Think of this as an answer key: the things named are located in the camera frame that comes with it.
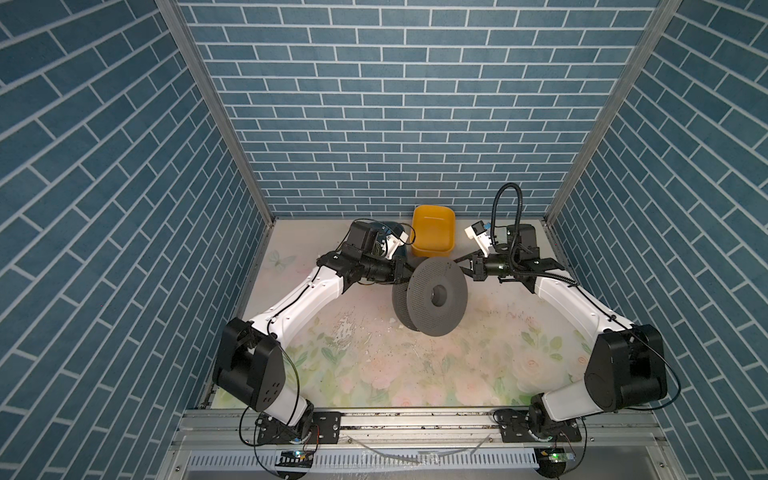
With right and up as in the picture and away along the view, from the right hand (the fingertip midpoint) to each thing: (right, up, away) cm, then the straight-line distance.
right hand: (450, 262), depth 81 cm
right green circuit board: (+23, -48, -9) cm, 54 cm away
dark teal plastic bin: (-18, +9, -7) cm, 21 cm away
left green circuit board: (-39, -48, -8) cm, 62 cm away
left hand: (-9, -3, -4) cm, 11 cm away
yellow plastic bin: (0, +10, +35) cm, 36 cm away
